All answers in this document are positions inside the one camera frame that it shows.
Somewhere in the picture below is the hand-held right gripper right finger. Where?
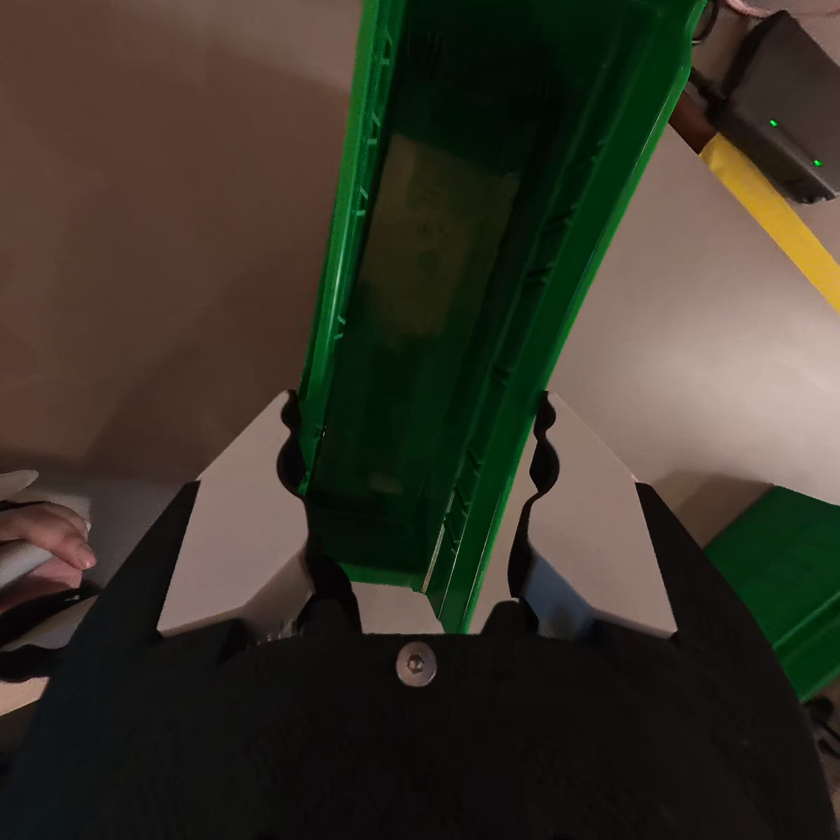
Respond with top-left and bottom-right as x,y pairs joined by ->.
507,392 -> 678,642

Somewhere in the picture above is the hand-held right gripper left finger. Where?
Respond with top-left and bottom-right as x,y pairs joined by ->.
157,390 -> 322,642

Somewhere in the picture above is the green plastic bin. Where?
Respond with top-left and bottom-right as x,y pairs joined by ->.
704,484 -> 840,704
297,0 -> 711,635

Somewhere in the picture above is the person's left hand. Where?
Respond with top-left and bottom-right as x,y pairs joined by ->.
0,502 -> 98,613

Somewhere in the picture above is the yellow tape strip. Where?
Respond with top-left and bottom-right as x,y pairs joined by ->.
697,130 -> 840,311

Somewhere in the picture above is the black power bank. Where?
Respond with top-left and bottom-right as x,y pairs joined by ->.
710,8 -> 840,206

